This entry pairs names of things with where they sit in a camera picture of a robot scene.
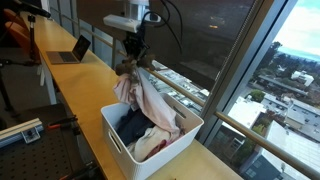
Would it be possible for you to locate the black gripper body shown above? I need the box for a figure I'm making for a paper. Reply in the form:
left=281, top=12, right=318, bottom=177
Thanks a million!
left=122, top=31, right=150, bottom=60

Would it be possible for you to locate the pale pink thin cloth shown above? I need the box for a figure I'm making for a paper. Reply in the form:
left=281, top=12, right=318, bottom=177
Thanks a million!
left=112, top=68, right=183, bottom=141

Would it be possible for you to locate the navy blue cloth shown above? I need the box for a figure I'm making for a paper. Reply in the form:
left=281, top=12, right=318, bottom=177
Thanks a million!
left=115, top=106, right=156, bottom=147

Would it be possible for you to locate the white plastic storage container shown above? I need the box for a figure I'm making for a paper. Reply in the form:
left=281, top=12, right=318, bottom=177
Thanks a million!
left=100, top=92, right=205, bottom=180

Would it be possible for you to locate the silver laptop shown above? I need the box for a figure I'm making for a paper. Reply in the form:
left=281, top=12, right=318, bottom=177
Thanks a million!
left=45, top=34, right=92, bottom=65

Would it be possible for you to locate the dark roller blind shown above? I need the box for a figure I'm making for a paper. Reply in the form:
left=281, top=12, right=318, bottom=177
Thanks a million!
left=75, top=0, right=258, bottom=91

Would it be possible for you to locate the white table leg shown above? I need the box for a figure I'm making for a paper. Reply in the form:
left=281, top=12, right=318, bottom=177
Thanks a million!
left=39, top=54, right=58, bottom=106

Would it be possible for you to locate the red black clamp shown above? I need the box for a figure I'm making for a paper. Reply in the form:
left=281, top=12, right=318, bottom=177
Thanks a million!
left=46, top=114, right=79, bottom=131

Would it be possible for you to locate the orange chair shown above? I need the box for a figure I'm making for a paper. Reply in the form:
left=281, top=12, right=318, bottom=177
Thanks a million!
left=3, top=8, right=42, bottom=64

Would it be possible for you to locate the black stand leg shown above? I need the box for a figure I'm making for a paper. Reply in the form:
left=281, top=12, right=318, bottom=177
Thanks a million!
left=0, top=64, right=14, bottom=113

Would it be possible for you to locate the black perforated breadboard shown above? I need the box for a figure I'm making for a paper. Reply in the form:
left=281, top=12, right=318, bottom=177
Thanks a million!
left=0, top=103, right=101, bottom=180

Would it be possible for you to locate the metal window handrail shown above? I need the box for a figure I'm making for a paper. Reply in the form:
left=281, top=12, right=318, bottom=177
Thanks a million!
left=49, top=8, right=320, bottom=180

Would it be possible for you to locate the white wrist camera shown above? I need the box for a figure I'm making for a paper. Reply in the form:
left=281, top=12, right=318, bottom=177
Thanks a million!
left=103, top=13, right=143, bottom=34

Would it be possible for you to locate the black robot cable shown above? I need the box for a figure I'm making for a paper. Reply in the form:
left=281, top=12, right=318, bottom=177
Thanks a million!
left=141, top=0, right=185, bottom=55

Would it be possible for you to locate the grey window frame post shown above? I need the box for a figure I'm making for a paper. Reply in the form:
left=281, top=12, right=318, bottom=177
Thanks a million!
left=194, top=0, right=299, bottom=148

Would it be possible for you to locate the blind bead chain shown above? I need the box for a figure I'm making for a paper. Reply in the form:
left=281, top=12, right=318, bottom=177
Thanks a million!
left=215, top=0, right=260, bottom=82

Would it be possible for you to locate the black camera tripod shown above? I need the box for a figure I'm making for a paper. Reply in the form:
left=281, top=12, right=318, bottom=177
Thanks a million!
left=0, top=0, right=53, bottom=68

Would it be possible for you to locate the aluminium extrusion rail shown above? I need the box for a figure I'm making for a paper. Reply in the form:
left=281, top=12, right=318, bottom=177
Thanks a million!
left=0, top=118, right=44, bottom=149

